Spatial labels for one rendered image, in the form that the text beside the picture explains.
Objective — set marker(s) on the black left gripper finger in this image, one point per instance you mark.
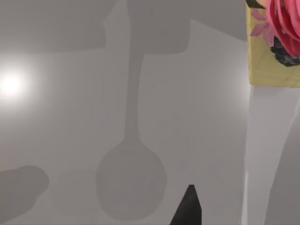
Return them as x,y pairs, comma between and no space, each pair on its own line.
188,208

